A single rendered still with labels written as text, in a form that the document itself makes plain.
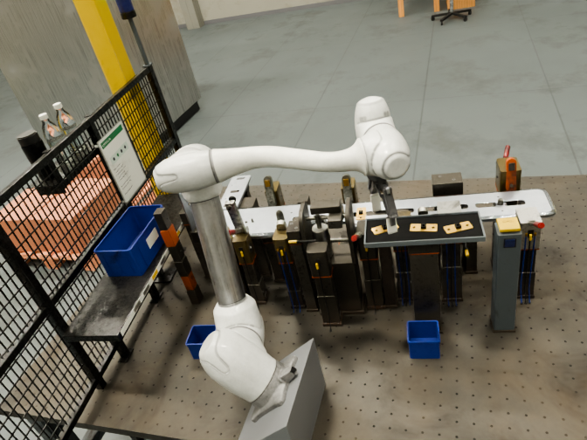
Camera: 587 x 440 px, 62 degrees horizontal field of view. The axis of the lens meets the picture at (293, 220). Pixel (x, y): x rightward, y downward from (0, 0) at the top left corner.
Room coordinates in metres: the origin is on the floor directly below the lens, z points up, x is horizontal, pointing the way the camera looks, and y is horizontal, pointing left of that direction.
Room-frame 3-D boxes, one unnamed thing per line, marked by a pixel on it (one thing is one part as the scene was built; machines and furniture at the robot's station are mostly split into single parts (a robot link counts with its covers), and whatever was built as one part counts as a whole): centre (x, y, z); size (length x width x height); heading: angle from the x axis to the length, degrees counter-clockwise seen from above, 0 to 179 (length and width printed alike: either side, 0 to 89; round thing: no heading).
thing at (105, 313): (1.69, 0.64, 1.01); 0.90 x 0.22 x 0.03; 163
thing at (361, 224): (1.41, -0.24, 0.89); 0.12 x 0.07 x 0.38; 163
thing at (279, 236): (1.51, 0.06, 0.88); 0.11 x 0.07 x 0.37; 163
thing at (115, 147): (2.01, 0.67, 1.30); 0.23 x 0.02 x 0.31; 163
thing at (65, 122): (1.94, 0.79, 1.53); 0.07 x 0.07 x 0.20
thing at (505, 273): (1.16, -0.65, 0.92); 0.08 x 0.08 x 0.44; 73
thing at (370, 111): (1.27, -0.29, 1.54); 0.13 x 0.11 x 0.16; 178
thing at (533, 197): (1.62, -0.30, 1.00); 1.38 x 0.22 x 0.02; 73
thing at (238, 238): (1.59, 0.22, 0.87); 0.10 x 0.07 x 0.35; 163
